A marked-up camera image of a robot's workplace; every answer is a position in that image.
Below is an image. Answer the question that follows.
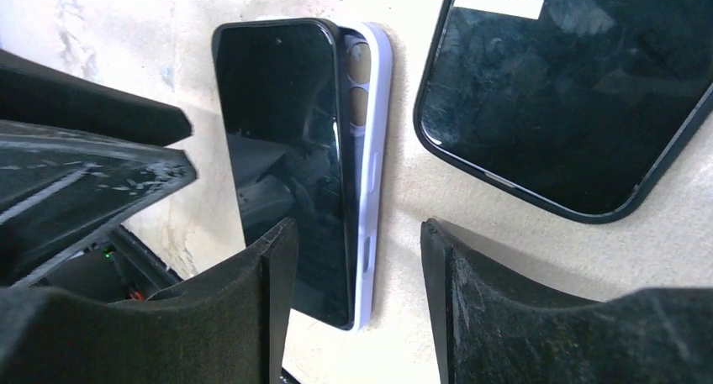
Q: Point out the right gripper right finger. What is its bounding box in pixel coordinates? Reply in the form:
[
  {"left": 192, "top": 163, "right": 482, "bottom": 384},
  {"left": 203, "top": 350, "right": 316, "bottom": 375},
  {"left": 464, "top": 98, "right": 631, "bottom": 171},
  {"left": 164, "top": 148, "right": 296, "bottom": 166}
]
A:
[{"left": 420, "top": 218, "right": 712, "bottom": 383}]

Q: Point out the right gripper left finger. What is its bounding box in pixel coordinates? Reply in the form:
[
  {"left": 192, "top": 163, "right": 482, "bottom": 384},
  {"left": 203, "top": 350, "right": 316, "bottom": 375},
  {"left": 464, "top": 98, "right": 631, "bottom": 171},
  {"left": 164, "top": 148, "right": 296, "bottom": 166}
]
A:
[{"left": 1, "top": 218, "right": 298, "bottom": 383}]

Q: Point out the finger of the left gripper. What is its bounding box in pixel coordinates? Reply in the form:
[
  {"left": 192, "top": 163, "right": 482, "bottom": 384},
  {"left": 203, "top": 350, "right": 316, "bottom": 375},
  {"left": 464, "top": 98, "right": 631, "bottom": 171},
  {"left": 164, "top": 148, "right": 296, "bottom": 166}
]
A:
[{"left": 1, "top": 50, "right": 193, "bottom": 146}]

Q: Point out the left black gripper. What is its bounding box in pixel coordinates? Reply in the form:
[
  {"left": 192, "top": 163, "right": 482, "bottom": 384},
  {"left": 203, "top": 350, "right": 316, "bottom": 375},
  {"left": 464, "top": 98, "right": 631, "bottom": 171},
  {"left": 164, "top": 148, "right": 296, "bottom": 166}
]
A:
[{"left": 1, "top": 121, "right": 197, "bottom": 303}]

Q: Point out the black phone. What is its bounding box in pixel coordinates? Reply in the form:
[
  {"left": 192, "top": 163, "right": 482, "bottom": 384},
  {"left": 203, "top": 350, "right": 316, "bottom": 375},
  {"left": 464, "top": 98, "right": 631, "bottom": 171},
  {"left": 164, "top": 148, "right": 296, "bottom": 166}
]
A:
[{"left": 212, "top": 18, "right": 358, "bottom": 330}]

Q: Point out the black phone case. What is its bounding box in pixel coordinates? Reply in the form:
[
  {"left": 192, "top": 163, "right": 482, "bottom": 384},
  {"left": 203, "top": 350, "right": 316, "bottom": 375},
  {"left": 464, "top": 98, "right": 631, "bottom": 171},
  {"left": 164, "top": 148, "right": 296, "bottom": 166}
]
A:
[{"left": 413, "top": 0, "right": 712, "bottom": 224}]

